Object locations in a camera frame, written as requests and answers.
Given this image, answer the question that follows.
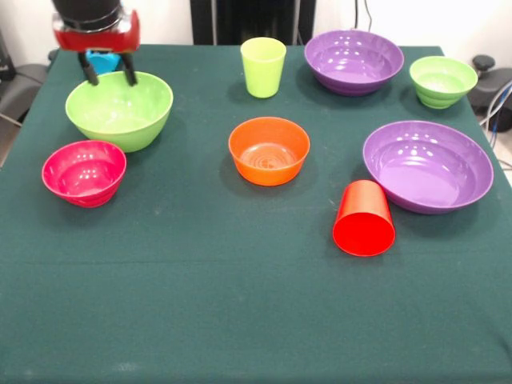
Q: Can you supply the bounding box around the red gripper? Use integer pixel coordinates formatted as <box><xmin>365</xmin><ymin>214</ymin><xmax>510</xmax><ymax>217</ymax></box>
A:
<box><xmin>51</xmin><ymin>8</ymin><xmax>142</xmax><ymax>86</ymax></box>

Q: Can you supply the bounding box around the blue cup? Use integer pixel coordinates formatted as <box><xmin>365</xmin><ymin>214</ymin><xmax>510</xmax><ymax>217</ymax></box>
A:
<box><xmin>86</xmin><ymin>49</ymin><xmax>122</xmax><ymax>74</ymax></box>

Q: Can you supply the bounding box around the large green bowl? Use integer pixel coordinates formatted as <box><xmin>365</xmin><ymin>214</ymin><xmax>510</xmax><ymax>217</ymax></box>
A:
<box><xmin>65</xmin><ymin>70</ymin><xmax>174</xmax><ymax>154</ymax></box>

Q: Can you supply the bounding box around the pink bowl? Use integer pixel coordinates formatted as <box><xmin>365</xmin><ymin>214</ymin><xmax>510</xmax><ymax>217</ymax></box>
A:
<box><xmin>41</xmin><ymin>139</ymin><xmax>128</xmax><ymax>209</ymax></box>

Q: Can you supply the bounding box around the yellow-green cup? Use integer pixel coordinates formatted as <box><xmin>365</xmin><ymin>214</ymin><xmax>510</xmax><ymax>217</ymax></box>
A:
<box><xmin>240</xmin><ymin>37</ymin><xmax>287</xmax><ymax>98</ymax></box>

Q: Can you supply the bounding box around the orange bowl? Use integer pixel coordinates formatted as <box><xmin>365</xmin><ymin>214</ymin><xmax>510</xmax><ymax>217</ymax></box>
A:
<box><xmin>228</xmin><ymin>116</ymin><xmax>311</xmax><ymax>187</ymax></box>

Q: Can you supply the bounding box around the red cup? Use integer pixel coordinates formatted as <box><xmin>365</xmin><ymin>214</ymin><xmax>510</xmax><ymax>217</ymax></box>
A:
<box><xmin>332</xmin><ymin>179</ymin><xmax>397</xmax><ymax>258</ymax></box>

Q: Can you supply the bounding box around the black chair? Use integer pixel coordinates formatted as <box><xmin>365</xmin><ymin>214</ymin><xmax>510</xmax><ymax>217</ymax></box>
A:
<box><xmin>0</xmin><ymin>27</ymin><xmax>59</xmax><ymax>126</ymax></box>
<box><xmin>470</xmin><ymin>54</ymin><xmax>512</xmax><ymax>133</ymax></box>

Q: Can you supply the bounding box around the purple bowl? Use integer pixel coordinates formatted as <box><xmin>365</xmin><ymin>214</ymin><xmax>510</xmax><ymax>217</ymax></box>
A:
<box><xmin>362</xmin><ymin>120</ymin><xmax>495</xmax><ymax>215</ymax></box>
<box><xmin>303</xmin><ymin>30</ymin><xmax>405</xmax><ymax>97</ymax></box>

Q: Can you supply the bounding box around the dark green tablecloth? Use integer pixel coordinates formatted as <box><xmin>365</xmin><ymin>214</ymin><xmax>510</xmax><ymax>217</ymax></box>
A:
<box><xmin>0</xmin><ymin>42</ymin><xmax>512</xmax><ymax>384</ymax></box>

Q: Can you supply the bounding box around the small green bowl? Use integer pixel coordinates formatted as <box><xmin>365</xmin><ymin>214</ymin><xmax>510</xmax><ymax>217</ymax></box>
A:
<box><xmin>409</xmin><ymin>55</ymin><xmax>479</xmax><ymax>110</ymax></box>

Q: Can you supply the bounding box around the black cable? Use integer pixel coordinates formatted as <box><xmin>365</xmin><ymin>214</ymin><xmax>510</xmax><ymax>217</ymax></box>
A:
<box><xmin>354</xmin><ymin>0</ymin><xmax>375</xmax><ymax>33</ymax></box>

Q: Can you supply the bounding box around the white cable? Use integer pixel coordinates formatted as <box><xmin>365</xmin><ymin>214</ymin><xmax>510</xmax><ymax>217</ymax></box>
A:
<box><xmin>478</xmin><ymin>90</ymin><xmax>512</xmax><ymax>127</ymax></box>

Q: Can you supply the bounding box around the blue cable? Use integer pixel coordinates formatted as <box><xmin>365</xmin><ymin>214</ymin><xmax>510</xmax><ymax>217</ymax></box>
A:
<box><xmin>488</xmin><ymin>79</ymin><xmax>512</xmax><ymax>135</ymax></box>

